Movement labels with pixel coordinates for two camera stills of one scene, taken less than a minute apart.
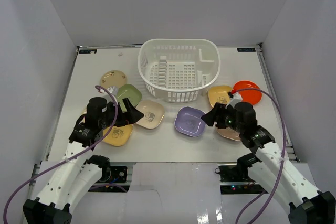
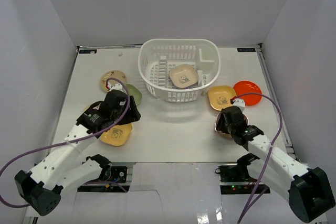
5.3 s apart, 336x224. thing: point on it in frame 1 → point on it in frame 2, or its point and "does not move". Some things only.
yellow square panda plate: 117,136 does not move
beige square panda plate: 153,112 → 184,75
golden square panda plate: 219,94 does not move
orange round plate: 253,96 does not move
